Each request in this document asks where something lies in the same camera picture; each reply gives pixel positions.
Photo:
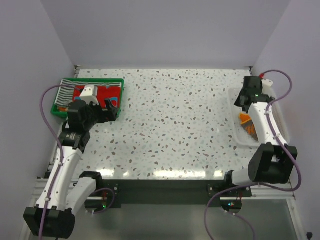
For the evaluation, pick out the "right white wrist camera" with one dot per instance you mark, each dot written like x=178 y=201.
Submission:
x=267 y=86

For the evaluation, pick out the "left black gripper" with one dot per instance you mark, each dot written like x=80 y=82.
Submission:
x=108 y=115

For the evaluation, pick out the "red blue patterned towel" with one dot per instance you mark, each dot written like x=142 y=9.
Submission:
x=111 y=92

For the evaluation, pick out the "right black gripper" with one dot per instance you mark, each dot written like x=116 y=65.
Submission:
x=237 y=101

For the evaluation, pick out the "black mounting base plate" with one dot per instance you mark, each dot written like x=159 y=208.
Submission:
x=155 y=192

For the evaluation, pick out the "white plastic basket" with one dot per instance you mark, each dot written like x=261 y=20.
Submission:
x=240 y=134

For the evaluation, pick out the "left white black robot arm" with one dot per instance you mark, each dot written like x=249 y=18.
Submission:
x=54 y=213

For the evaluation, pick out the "orange yellow patterned towel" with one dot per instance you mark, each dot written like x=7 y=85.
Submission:
x=248 y=125

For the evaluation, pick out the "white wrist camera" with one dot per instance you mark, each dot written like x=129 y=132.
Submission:
x=267 y=86
x=89 y=95

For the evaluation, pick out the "green plastic tray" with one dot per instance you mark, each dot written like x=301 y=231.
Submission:
x=54 y=109

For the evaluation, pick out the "orange folded cartoon towel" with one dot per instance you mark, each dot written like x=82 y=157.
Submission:
x=62 y=109

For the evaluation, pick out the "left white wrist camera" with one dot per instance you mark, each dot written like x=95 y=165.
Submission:
x=89 y=95

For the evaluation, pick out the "aluminium frame rail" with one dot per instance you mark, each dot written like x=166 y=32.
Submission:
x=258 y=193

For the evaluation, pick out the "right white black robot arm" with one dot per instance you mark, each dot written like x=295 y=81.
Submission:
x=274 y=160

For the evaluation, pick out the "green white striped towel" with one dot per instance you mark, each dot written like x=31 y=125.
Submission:
x=65 y=94

